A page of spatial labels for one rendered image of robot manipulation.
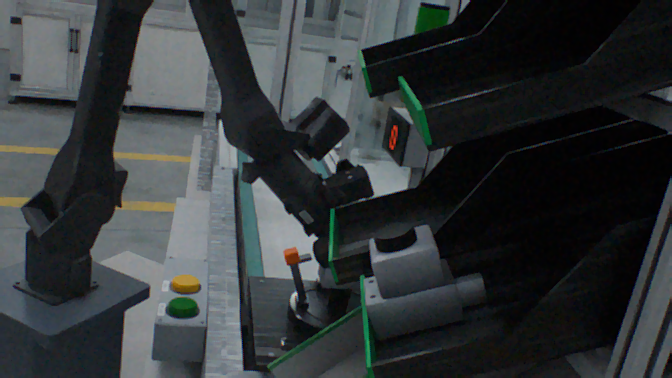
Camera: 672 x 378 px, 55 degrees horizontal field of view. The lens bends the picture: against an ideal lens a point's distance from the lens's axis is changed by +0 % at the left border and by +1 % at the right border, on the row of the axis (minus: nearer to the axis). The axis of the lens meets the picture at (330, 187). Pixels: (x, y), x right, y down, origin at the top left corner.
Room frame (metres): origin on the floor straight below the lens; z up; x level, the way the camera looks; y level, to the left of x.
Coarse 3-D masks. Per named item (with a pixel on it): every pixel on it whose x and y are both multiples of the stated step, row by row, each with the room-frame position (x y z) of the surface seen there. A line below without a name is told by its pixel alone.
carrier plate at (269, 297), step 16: (256, 288) 0.89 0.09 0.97; (272, 288) 0.90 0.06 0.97; (288, 288) 0.90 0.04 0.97; (256, 304) 0.84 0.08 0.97; (272, 304) 0.85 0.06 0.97; (256, 320) 0.79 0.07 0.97; (272, 320) 0.80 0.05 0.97; (288, 320) 0.81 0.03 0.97; (256, 336) 0.75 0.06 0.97; (272, 336) 0.76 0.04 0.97; (288, 336) 0.77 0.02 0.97; (304, 336) 0.77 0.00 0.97; (256, 352) 0.72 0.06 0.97; (272, 352) 0.72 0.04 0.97; (288, 352) 0.73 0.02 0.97; (256, 368) 0.69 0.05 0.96
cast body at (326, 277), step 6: (318, 270) 0.84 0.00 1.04; (324, 270) 0.81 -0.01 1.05; (324, 276) 0.81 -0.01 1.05; (330, 276) 0.81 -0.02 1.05; (324, 282) 0.81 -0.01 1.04; (330, 282) 0.81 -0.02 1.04; (354, 282) 0.81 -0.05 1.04; (336, 288) 0.81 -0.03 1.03; (342, 288) 0.81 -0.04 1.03; (348, 288) 0.81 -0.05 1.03; (354, 288) 0.81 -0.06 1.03
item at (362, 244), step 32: (544, 128) 0.63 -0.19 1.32; (576, 128) 0.63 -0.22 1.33; (608, 128) 0.50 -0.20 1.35; (640, 128) 0.50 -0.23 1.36; (448, 160) 0.62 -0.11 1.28; (480, 160) 0.62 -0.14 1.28; (512, 160) 0.50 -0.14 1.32; (544, 160) 0.50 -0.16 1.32; (416, 192) 0.62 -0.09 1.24; (448, 192) 0.62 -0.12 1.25; (480, 192) 0.50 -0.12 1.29; (512, 192) 0.50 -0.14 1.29; (352, 224) 0.62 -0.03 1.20; (384, 224) 0.60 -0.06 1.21; (416, 224) 0.58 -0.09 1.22; (448, 224) 0.50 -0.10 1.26; (480, 224) 0.50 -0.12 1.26; (352, 256) 0.49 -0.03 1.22
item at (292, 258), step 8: (296, 248) 0.82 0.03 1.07; (288, 256) 0.81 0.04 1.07; (296, 256) 0.81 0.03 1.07; (304, 256) 0.82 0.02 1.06; (288, 264) 0.81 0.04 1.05; (296, 264) 0.81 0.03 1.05; (296, 272) 0.81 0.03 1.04; (296, 280) 0.81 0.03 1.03; (296, 288) 0.81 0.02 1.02; (304, 288) 0.82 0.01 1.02; (304, 296) 0.82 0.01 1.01
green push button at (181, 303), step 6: (174, 300) 0.81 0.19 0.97; (180, 300) 0.81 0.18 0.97; (186, 300) 0.81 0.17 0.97; (192, 300) 0.82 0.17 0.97; (168, 306) 0.80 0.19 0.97; (174, 306) 0.79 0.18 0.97; (180, 306) 0.79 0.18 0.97; (186, 306) 0.80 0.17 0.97; (192, 306) 0.80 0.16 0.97; (174, 312) 0.78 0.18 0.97; (180, 312) 0.78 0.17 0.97; (186, 312) 0.79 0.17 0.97; (192, 312) 0.79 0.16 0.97
